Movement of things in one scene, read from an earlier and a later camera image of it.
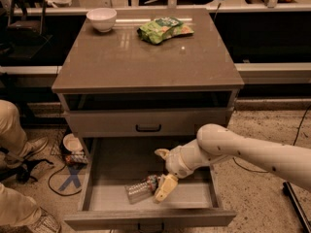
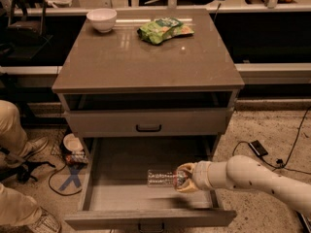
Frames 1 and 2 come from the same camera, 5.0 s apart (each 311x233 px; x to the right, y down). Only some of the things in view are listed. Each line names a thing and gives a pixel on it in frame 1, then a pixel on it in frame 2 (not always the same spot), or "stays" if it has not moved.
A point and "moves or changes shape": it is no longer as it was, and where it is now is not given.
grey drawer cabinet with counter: (114, 84) stays
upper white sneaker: (30, 148) stays
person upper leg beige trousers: (13, 136) stays
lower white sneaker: (45, 222) stays
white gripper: (174, 162) to (200, 175)
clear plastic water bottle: (141, 190) moves or changes shape
